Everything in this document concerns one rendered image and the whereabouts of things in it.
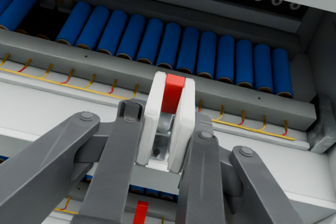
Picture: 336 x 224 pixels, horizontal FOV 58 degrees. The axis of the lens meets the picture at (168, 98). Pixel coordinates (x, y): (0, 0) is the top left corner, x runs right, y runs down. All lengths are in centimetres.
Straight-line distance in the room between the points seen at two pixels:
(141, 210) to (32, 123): 15
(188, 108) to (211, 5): 22
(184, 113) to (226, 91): 14
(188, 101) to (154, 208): 26
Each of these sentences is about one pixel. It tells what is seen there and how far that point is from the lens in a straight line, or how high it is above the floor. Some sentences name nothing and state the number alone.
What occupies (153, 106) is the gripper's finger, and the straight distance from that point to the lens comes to 15.
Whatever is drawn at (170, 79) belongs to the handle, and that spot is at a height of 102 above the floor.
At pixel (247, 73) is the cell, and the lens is 31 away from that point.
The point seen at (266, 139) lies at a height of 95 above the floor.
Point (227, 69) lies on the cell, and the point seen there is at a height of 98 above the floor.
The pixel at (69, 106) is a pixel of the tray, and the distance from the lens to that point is 29.
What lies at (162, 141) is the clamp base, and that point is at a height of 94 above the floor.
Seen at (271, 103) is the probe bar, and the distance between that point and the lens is 29.
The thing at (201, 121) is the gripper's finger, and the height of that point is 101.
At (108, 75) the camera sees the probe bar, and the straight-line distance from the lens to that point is 29.
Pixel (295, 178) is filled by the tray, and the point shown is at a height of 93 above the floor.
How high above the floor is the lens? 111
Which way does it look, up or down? 33 degrees down
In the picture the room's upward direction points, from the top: 14 degrees clockwise
